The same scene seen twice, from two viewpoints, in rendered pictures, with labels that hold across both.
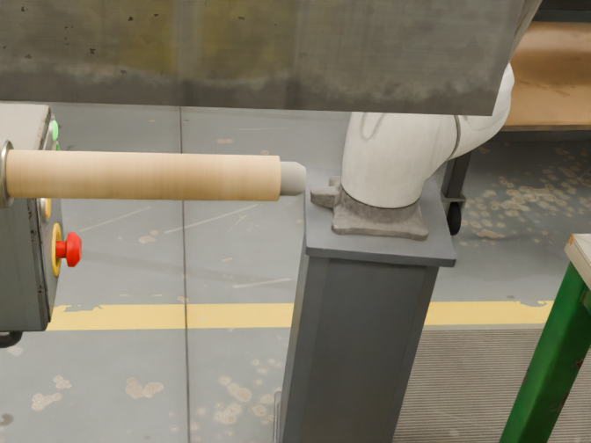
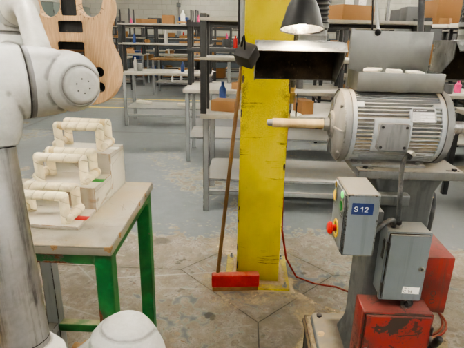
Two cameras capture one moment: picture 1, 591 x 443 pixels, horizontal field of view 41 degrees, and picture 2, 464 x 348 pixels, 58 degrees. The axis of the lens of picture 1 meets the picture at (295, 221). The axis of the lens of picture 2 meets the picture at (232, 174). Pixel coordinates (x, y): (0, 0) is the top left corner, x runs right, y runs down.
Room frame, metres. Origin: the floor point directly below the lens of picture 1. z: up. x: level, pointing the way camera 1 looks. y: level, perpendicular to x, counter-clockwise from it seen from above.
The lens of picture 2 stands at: (1.92, 0.22, 1.55)
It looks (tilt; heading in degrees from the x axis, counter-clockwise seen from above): 19 degrees down; 194
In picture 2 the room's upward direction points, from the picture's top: 1 degrees clockwise
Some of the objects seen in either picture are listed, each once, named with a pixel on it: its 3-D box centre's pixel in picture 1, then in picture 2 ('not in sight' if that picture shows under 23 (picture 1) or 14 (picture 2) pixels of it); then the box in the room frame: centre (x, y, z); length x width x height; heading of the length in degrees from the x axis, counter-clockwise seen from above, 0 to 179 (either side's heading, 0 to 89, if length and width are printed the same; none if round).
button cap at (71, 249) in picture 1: (62, 250); (333, 227); (0.69, 0.26, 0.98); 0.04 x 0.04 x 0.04; 12
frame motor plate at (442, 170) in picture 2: not in sight; (399, 163); (0.37, 0.48, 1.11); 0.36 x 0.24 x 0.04; 102
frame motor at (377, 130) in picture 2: not in sight; (387, 126); (0.39, 0.41, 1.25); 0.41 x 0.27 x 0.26; 102
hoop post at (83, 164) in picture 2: not in sight; (83, 171); (0.68, -0.62, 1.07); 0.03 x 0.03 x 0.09
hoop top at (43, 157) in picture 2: not in sight; (59, 157); (0.69, -0.71, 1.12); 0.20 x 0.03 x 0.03; 98
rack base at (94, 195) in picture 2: not in sight; (69, 190); (0.65, -0.71, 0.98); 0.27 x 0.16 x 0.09; 99
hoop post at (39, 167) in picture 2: not in sight; (39, 168); (0.71, -0.79, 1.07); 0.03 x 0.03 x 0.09
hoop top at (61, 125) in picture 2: not in sight; (77, 126); (0.53, -0.73, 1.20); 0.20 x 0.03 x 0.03; 98
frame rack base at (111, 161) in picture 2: not in sight; (85, 168); (0.50, -0.74, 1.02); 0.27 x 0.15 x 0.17; 99
